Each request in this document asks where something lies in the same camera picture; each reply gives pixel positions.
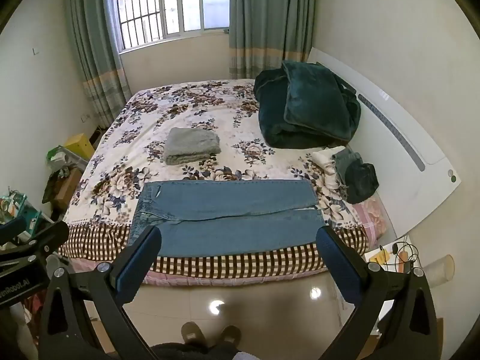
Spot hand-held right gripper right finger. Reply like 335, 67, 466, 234
315, 226, 441, 360

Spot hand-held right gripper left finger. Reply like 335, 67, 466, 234
37, 225, 164, 360

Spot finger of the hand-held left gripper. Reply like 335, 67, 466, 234
0, 215, 28, 240
0, 220, 70, 269

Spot blue denim pants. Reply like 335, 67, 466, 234
129, 180, 327, 257

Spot green storage rack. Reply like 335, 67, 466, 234
0, 190, 43, 235

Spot white nightstand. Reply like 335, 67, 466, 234
363, 235, 426, 331

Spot small yellow object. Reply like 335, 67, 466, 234
369, 249, 391, 266

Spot dark camouflage cloth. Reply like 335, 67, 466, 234
41, 167, 72, 204

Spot cardboard box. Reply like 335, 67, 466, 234
52, 167, 85, 211

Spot clear plastic tray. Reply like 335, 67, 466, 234
47, 145, 90, 173

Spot person's brown slipper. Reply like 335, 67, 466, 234
181, 322, 205, 346
218, 325, 242, 349

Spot dark crumpled garment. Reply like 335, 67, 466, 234
343, 162, 380, 205

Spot yellow box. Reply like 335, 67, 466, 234
64, 133, 96, 161

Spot person's dark clothing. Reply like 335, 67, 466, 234
148, 341, 250, 360

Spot clear plastic cup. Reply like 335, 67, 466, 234
422, 255, 456, 289

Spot grey-blue denim garment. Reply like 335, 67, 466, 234
332, 148, 364, 188

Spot white crumpled cloth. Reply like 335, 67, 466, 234
311, 145, 347, 199

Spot white bed headboard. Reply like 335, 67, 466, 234
307, 47, 463, 239

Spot grey folded cloth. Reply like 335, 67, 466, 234
164, 127, 222, 166

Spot dark green plush blanket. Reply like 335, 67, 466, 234
253, 60, 362, 150

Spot floral printed bed blanket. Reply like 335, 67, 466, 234
58, 79, 370, 282

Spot green striped curtain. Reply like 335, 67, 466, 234
62, 0, 133, 128
228, 0, 319, 80

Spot barred window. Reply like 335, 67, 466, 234
110, 0, 231, 52

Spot black cable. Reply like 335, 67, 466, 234
379, 242, 420, 264

